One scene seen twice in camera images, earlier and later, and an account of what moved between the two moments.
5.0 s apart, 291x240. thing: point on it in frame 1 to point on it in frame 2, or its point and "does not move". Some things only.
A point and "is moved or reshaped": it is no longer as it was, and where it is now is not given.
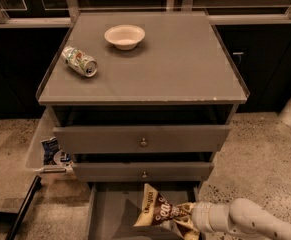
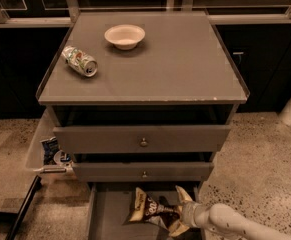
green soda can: [79, 61] does not move
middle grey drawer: [146, 172] does not move
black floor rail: [23, 208] does not move
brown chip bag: [156, 209] is moved or reshaped
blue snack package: [49, 146] does not move
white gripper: [201, 216] to [189, 214]
